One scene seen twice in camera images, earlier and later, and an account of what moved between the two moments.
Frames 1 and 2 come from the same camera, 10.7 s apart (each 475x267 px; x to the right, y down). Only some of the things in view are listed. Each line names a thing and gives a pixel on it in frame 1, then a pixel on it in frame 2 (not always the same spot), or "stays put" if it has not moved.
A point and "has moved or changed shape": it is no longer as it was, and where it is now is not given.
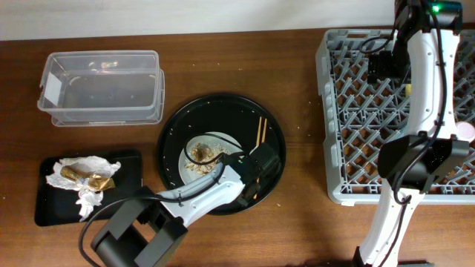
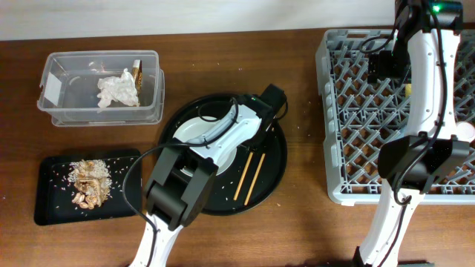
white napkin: (73, 173) -> (122, 89)
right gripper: (378, 67) stays put
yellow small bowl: (408, 88) stays put
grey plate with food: (201, 154) has moved or changed shape
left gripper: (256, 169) -> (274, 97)
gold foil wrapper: (94, 182) -> (137, 71)
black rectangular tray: (57, 205) stays put
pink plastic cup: (465, 130) stays put
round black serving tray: (246, 119) stays put
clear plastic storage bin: (102, 88) stays put
